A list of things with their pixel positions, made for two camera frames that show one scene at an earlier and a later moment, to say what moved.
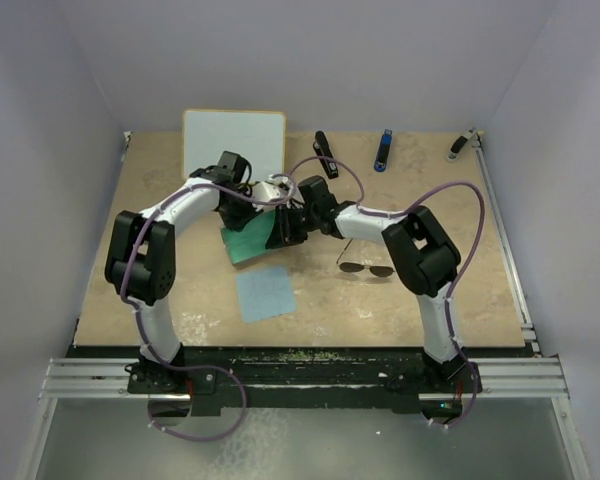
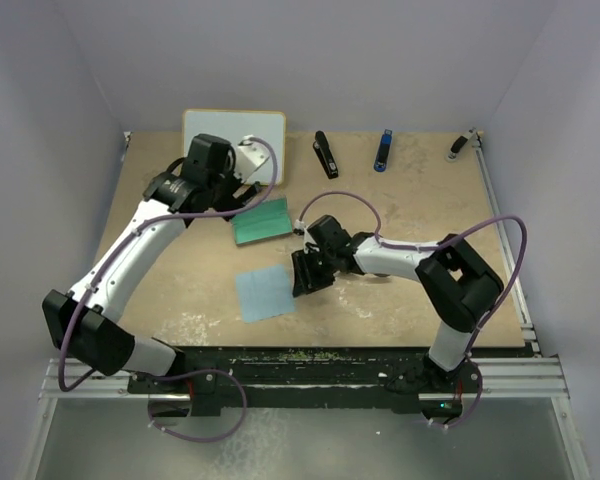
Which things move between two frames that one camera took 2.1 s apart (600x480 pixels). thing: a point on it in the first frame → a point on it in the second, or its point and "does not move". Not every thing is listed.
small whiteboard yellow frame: [258, 136] does not move
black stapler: [322, 149] does not move
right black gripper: [283, 233] → [306, 278]
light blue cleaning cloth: [266, 293] does not move
